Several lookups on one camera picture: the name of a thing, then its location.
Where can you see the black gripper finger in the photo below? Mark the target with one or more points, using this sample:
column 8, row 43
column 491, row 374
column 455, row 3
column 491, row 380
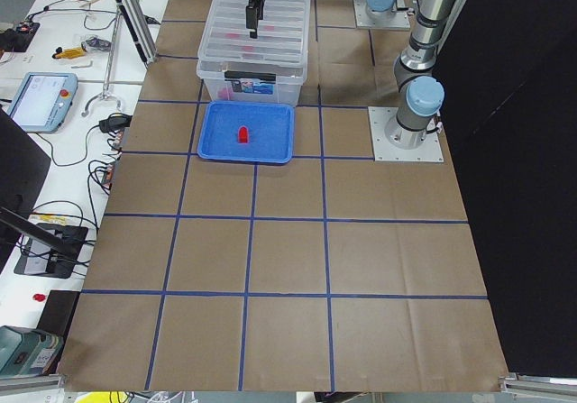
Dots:
column 251, row 22
column 261, row 9

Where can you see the red block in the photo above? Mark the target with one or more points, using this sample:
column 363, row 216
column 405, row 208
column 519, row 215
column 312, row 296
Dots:
column 243, row 135
column 225, row 93

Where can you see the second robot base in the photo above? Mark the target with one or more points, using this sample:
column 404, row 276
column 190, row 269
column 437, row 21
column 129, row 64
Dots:
column 390, row 15

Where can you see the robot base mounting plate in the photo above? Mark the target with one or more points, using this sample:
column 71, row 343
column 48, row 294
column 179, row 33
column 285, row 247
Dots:
column 393, row 143

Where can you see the black box latch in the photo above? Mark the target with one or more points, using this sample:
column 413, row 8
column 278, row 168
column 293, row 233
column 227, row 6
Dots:
column 266, row 77

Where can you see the clear plastic storage box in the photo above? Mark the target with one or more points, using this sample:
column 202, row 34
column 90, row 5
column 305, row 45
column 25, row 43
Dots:
column 286, row 89

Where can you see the red block in box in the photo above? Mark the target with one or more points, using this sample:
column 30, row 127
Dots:
column 225, row 93

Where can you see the blue plastic tray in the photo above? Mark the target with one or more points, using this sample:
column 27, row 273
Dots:
column 271, row 130

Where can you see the black docking box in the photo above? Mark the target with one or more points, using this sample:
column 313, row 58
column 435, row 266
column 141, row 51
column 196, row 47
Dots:
column 38, row 259

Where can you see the green device box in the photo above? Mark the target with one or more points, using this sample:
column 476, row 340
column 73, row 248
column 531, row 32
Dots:
column 27, row 352

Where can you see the black power adapter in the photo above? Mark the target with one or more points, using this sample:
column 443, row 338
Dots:
column 115, row 122

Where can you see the yellow tool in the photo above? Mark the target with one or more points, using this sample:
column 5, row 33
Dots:
column 69, row 54

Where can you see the teach pendant tablet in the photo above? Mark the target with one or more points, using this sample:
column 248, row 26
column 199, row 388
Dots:
column 43, row 100

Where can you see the black monitor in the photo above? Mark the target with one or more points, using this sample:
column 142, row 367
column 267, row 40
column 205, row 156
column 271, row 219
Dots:
column 24, row 168

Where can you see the small red button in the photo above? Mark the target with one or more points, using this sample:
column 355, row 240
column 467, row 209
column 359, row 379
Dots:
column 39, row 297

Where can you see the aluminium frame post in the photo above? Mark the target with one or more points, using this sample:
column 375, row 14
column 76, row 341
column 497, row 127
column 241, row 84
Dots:
column 139, row 30

